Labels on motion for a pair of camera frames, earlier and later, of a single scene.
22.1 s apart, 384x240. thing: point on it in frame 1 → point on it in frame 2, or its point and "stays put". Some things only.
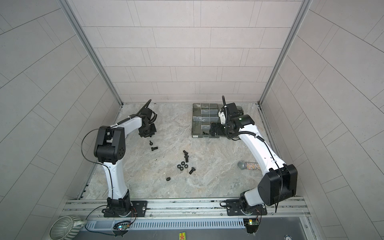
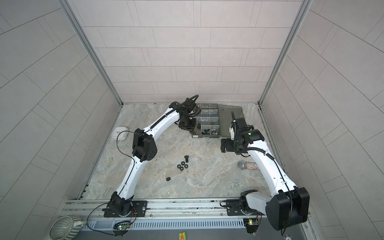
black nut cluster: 182,163 stays put
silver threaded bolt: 250,165 stays put
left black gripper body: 150,129 → 187,123
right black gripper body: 221,129 → 230,144
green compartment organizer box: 203,115 stays put
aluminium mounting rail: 88,208 stays put
